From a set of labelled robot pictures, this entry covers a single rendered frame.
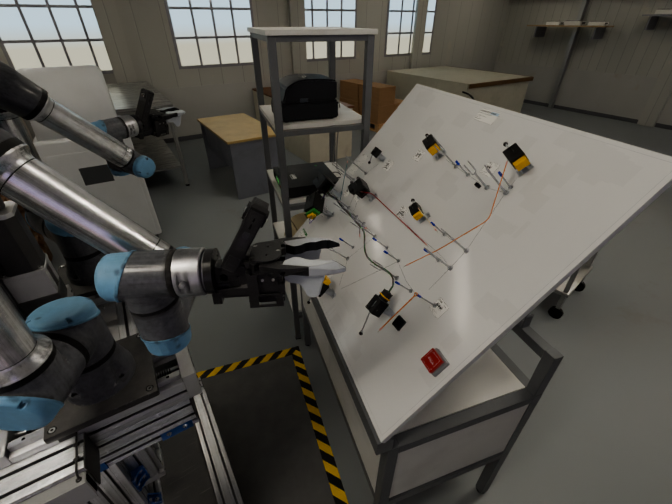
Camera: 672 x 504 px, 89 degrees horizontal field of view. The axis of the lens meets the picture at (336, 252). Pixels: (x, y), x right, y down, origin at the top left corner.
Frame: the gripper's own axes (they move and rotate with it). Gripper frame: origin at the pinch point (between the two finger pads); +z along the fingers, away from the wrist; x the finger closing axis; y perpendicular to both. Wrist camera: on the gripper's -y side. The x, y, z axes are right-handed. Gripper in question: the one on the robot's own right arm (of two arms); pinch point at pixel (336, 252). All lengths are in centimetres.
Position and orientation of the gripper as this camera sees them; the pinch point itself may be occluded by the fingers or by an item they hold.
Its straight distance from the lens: 54.3
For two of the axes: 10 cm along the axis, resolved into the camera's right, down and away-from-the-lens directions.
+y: 0.1, 9.0, 4.4
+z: 9.9, -0.6, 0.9
